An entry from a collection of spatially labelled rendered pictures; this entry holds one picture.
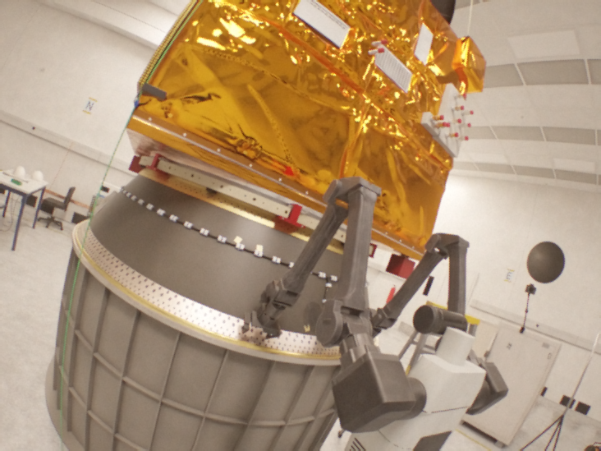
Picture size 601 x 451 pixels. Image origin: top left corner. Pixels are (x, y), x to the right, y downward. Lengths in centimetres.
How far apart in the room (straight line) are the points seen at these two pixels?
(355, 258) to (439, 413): 40
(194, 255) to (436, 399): 99
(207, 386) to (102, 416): 66
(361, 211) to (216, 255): 68
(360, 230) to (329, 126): 83
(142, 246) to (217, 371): 60
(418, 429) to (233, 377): 78
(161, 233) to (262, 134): 60
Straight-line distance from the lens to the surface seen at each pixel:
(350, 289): 65
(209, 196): 134
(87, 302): 152
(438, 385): 63
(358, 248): 68
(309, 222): 132
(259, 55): 134
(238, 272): 120
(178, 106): 120
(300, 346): 124
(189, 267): 120
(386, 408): 51
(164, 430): 147
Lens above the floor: 161
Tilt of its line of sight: 2 degrees up
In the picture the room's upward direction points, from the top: 21 degrees clockwise
